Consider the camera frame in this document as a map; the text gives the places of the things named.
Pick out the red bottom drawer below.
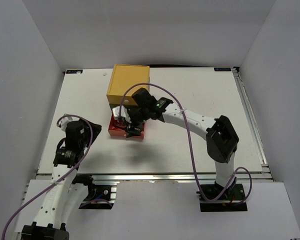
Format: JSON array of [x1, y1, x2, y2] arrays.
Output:
[[108, 115, 146, 140]]

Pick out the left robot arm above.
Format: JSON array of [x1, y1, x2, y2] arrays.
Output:
[[21, 117, 102, 240]]

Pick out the aluminium front rail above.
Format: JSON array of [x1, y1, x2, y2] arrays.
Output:
[[35, 168, 274, 182]]

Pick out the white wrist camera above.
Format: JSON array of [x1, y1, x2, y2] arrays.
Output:
[[111, 106, 131, 123], [56, 114, 73, 132]]

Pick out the right blue table sticker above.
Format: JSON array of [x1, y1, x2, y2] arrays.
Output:
[[213, 67, 232, 72]]

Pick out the yellow drawer cabinet shell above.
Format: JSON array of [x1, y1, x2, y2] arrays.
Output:
[[106, 64, 150, 96]]

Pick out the yellow top drawer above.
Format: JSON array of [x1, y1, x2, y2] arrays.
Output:
[[106, 94, 137, 106]]

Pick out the red utility knife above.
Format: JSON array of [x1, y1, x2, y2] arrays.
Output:
[[112, 118, 129, 131]]

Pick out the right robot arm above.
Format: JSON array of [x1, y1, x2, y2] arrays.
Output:
[[119, 87, 239, 200]]

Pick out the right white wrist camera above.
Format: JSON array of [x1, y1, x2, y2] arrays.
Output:
[[111, 106, 131, 123]]

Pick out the blue table sticker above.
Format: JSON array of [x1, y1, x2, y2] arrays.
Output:
[[65, 69, 83, 74], [213, 67, 232, 72]]

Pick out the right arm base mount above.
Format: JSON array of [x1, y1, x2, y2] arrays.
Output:
[[196, 183, 248, 213]]

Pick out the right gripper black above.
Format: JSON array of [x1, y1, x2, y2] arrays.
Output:
[[122, 107, 150, 139]]

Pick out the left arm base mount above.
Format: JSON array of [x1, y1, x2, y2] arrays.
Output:
[[72, 174, 114, 210]]

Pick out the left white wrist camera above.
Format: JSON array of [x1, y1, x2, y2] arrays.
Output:
[[56, 114, 73, 132]]

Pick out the aluminium right side rail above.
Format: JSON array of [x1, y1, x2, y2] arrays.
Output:
[[231, 66, 275, 182]]

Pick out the aluminium rail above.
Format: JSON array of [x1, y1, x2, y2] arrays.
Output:
[[35, 168, 274, 182], [231, 66, 275, 182]]

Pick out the left blue table sticker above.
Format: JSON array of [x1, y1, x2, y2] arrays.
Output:
[[65, 69, 83, 74]]

